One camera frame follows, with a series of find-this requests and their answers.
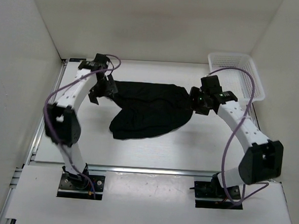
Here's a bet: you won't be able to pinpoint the black shorts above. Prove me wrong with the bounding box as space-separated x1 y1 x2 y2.
109 81 193 140

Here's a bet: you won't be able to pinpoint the purple cable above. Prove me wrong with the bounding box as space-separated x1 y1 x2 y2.
199 66 276 211
38 50 123 195

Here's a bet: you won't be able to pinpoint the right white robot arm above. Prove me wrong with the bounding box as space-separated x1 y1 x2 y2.
190 76 284 198

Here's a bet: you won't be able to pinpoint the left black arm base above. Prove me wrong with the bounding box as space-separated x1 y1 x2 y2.
57 166 105 200

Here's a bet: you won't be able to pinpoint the aluminium frame rail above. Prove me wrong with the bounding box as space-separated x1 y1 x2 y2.
24 56 289 185

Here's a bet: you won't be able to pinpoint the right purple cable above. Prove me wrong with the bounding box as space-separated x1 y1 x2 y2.
199 66 276 211

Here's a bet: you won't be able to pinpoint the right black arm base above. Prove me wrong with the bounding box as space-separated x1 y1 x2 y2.
190 174 243 210

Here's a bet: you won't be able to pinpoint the white plastic basket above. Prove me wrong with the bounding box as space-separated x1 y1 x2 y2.
208 52 265 103

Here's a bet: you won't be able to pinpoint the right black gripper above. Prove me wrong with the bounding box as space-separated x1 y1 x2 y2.
184 86 212 116

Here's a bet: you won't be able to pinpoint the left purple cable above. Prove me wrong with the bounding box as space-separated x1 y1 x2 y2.
38 50 123 195

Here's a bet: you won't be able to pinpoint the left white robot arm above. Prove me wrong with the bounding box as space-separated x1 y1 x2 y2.
43 54 121 189

